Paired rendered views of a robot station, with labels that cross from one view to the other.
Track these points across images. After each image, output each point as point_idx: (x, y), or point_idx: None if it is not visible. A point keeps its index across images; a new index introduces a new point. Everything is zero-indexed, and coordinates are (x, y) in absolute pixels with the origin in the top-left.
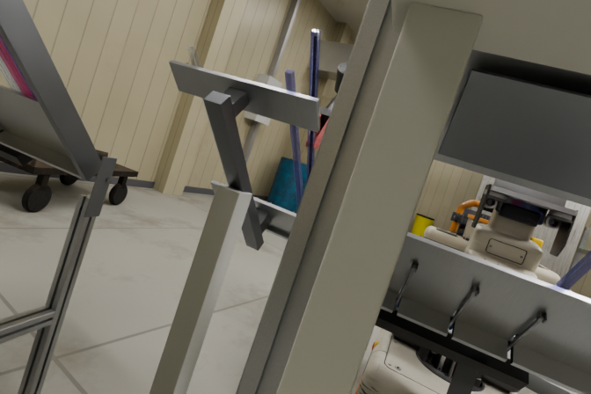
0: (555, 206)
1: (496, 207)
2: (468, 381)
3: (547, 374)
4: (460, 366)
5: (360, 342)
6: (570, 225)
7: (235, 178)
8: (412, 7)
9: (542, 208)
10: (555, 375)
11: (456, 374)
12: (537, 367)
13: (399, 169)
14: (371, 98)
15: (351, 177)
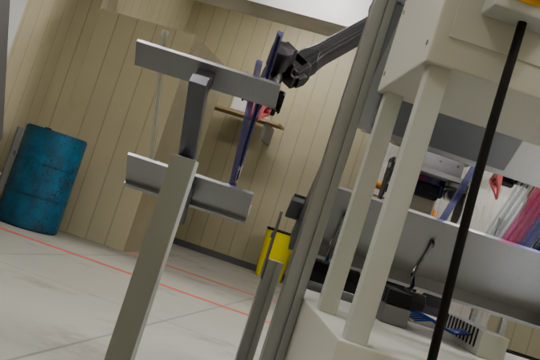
0: (452, 177)
1: None
2: None
3: (436, 291)
4: None
5: (376, 177)
6: (464, 195)
7: (190, 147)
8: (387, 92)
9: (441, 182)
10: (442, 292)
11: None
12: (431, 288)
13: (385, 133)
14: (357, 104)
15: (373, 136)
